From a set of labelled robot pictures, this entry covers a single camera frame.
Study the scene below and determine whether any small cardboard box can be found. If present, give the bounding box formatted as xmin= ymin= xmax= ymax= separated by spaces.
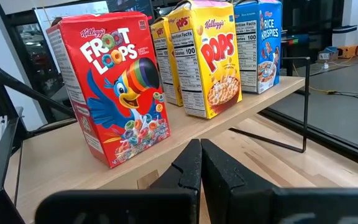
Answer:
xmin=316 ymin=46 xmax=339 ymax=63

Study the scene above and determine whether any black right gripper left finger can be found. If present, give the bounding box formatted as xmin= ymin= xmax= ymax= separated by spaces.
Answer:
xmin=34 ymin=138 xmax=203 ymax=224

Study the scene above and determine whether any red Froot Loops cereal box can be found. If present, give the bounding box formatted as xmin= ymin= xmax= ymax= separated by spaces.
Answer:
xmin=45 ymin=11 xmax=172 ymax=169

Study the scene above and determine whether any yellow cable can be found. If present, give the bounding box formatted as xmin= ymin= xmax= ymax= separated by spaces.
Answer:
xmin=291 ymin=63 xmax=339 ymax=95

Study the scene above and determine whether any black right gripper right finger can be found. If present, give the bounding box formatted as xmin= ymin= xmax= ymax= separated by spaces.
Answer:
xmin=200 ymin=138 xmax=358 ymax=224

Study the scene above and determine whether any yellow power box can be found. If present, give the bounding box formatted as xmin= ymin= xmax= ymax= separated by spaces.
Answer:
xmin=337 ymin=44 xmax=358 ymax=60

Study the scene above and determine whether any black computer monitor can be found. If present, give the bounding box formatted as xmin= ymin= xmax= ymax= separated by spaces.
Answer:
xmin=105 ymin=0 xmax=155 ymax=23

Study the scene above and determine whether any black cable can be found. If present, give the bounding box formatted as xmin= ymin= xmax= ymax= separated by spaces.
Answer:
xmin=330 ymin=89 xmax=358 ymax=106

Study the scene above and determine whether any yellow Corn Pops cereal box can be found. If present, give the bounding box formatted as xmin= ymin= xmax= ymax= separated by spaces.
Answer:
xmin=149 ymin=16 xmax=184 ymax=108
xmin=167 ymin=0 xmax=244 ymax=120

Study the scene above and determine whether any wooden shelf with black frame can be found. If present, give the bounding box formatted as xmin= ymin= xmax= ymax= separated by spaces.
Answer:
xmin=0 ymin=56 xmax=311 ymax=224

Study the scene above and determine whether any blue Rice Krispies cereal box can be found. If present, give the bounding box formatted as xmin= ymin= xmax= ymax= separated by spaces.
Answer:
xmin=232 ymin=0 xmax=283 ymax=95

